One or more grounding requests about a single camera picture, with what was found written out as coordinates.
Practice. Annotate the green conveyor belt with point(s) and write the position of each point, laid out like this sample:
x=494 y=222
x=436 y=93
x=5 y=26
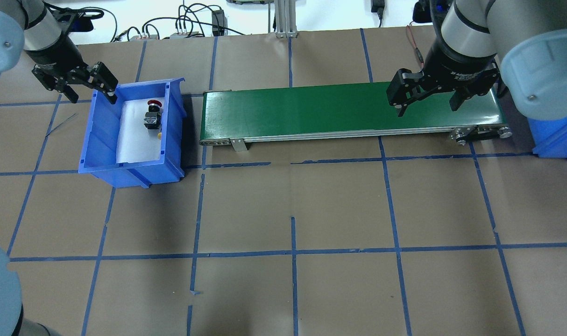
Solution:
x=237 y=118

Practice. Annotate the aluminium frame post left side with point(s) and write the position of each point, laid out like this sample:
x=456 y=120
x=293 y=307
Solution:
x=285 y=19

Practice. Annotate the right blue plastic bin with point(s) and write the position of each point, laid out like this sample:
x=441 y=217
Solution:
x=550 y=137

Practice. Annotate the blue plastic bin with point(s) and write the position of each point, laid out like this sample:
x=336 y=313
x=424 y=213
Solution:
x=98 y=154
x=550 y=137

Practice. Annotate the black power supply brick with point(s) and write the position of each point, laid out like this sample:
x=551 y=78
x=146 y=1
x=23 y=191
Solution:
x=219 y=22

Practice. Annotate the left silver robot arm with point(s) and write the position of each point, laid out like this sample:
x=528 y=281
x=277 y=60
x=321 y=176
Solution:
x=41 y=31

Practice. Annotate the red mushroom push button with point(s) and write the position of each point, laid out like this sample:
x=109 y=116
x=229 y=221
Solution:
x=153 y=117

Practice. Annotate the left blue plastic bin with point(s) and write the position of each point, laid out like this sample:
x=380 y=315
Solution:
x=98 y=154

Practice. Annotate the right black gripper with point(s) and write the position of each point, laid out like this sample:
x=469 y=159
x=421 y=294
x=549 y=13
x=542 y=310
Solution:
x=453 y=65

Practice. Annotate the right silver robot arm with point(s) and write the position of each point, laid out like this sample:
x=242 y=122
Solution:
x=521 y=42

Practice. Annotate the white foam pad left bin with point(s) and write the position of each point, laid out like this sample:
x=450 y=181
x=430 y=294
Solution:
x=135 y=142

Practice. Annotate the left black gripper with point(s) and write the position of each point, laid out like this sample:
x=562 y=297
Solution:
x=59 y=53

